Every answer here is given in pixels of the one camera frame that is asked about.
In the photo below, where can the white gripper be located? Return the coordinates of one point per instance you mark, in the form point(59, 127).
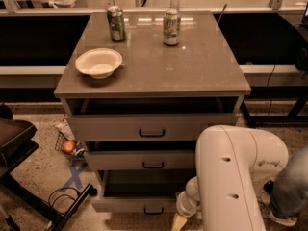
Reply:
point(185, 206)

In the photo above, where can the grey bottom drawer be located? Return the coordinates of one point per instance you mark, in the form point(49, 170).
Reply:
point(149, 191)

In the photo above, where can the grey drawer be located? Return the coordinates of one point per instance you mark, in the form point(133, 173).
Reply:
point(149, 191)
point(127, 160)
point(143, 127)

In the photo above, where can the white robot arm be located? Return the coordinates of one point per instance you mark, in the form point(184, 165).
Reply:
point(227, 160)

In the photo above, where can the grey top drawer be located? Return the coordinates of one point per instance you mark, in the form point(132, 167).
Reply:
point(143, 127)

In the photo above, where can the grey middle drawer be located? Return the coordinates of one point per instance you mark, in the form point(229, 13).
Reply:
point(127, 160)

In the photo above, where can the grey drawer cabinet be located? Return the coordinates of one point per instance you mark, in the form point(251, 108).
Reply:
point(198, 76)

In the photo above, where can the person in jeans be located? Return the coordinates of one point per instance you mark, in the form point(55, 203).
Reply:
point(289, 194)

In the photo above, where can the red apple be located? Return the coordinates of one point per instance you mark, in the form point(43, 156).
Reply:
point(69, 146)

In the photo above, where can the white paper bowl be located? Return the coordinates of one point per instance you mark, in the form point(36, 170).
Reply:
point(99, 63)

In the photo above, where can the black cart stand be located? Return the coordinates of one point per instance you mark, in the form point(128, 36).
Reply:
point(16, 146)

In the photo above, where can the white green soda can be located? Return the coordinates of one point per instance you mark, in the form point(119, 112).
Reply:
point(171, 27)

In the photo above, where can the dark green soda can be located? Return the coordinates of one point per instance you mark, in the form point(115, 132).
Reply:
point(115, 16)

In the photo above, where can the black wire basket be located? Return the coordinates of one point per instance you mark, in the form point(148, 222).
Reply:
point(76, 155)

